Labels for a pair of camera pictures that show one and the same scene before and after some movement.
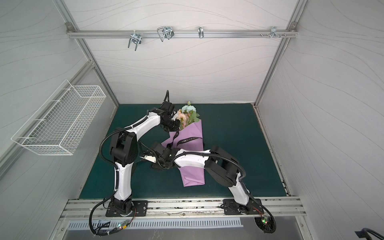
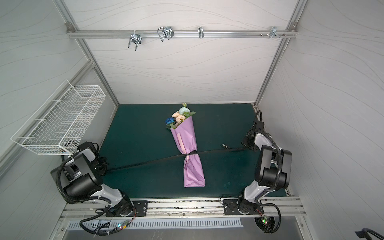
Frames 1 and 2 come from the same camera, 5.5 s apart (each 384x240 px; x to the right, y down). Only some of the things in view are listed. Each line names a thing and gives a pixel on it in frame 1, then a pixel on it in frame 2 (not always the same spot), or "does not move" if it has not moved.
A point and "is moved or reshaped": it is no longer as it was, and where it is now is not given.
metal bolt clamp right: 273,32 does not move
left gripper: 176,127 → 102,171
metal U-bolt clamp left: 135,38 does not move
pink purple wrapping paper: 189,138 is moved or reshaped
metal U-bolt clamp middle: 167,32 does not move
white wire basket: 58,126 does not move
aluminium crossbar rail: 180,33 does not move
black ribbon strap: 174,142 is moved or reshaped
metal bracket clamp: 200,31 does not move
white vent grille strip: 123,225 does not move
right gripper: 155,156 → 248,141
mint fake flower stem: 190,112 is moved or reshaped
